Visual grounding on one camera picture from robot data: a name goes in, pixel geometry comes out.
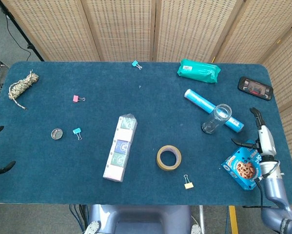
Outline beige twine bundle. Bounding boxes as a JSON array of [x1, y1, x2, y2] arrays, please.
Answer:
[[8, 69, 39, 110]]

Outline blue cookie box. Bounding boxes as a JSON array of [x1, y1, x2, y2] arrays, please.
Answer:
[[220, 139, 266, 191]]

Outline yellow floor tape strip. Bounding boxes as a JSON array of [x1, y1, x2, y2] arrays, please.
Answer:
[[228, 205, 239, 234]]

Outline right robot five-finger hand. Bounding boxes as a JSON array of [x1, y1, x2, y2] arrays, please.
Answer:
[[231, 107, 277, 157]]

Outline woven folding screen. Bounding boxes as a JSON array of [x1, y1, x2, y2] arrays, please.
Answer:
[[0, 0, 292, 205]]

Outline black smartphone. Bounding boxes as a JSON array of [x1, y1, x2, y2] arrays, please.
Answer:
[[237, 76, 274, 101]]

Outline yellow binder clip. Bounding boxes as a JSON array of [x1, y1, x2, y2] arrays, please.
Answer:
[[183, 174, 195, 190]]

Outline dark blue table mat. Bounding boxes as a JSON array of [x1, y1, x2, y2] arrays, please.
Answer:
[[0, 60, 292, 207]]

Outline yellow tape roll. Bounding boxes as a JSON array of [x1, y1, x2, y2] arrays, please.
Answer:
[[156, 145, 182, 171]]

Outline blue-grey robot torso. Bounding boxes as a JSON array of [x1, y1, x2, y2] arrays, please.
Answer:
[[88, 204, 193, 234]]

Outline light blue wrapped roll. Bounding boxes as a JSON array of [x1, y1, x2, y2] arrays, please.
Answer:
[[184, 88, 245, 134]]

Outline clear glass jar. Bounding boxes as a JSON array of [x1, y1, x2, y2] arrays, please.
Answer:
[[201, 103, 233, 135]]

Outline silver metal pole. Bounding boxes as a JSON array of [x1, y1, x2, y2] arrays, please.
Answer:
[[198, 205, 206, 234]]

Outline green wet wipes pack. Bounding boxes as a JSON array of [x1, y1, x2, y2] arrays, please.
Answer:
[[176, 58, 221, 84]]

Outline black floor cable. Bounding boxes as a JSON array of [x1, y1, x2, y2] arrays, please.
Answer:
[[4, 13, 34, 61]]

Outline black cables under table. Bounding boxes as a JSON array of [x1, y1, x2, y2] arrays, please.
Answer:
[[69, 204, 89, 234]]

